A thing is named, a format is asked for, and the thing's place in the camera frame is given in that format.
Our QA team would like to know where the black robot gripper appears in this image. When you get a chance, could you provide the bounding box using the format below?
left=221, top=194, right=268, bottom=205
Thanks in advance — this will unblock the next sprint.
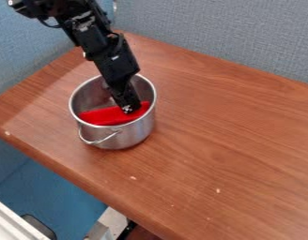
left=83, top=33, right=142, bottom=114

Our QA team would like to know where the stainless steel pot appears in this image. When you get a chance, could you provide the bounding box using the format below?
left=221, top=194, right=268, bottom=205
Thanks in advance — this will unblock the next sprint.
left=70, top=74, right=157, bottom=150

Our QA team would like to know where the red plastic block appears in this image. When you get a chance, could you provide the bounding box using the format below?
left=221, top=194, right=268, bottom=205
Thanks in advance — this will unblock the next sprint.
left=79, top=101, right=151, bottom=126

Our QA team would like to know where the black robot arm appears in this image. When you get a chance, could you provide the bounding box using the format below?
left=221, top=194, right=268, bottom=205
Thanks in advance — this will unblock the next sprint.
left=7, top=0, right=142, bottom=114

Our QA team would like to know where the white box with black base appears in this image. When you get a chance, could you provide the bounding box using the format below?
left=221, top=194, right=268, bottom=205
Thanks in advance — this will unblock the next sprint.
left=0, top=202, right=58, bottom=240

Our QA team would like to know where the grey table leg bracket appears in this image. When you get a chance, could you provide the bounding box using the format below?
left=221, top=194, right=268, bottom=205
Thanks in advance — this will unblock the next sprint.
left=85, top=207, right=129, bottom=240

